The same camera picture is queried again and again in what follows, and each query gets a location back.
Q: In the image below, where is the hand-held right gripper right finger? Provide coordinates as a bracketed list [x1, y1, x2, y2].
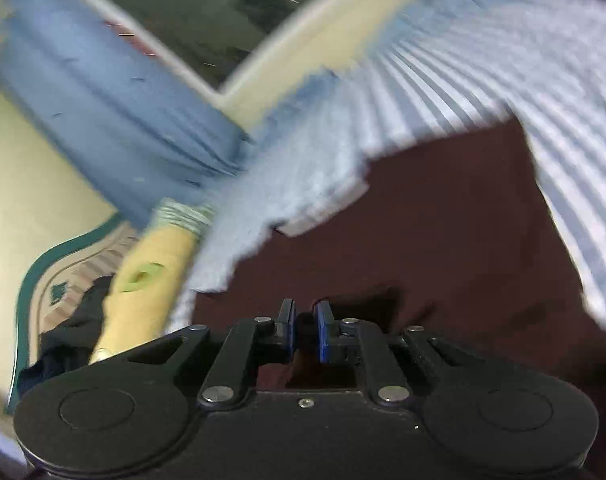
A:
[313, 300, 510, 407]

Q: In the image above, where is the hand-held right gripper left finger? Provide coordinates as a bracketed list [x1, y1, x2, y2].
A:
[92, 299, 298, 409]

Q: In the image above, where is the maroon cloth garment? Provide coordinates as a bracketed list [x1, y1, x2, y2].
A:
[192, 119, 606, 466]

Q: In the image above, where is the yellow cloth with green patch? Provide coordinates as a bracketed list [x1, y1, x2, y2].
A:
[89, 199, 218, 364]

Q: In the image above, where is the dark cloth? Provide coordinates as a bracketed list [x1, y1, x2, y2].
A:
[18, 275, 115, 393]

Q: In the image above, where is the patterned rug with green border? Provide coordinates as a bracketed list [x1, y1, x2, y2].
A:
[4, 212, 146, 416]

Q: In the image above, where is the blue curtain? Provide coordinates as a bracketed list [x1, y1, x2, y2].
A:
[0, 0, 256, 228]

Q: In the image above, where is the blue white checkered bed sheet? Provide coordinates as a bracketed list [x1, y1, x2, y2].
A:
[172, 0, 606, 337]

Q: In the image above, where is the window with cream frame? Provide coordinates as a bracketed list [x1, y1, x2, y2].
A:
[58, 0, 436, 111]

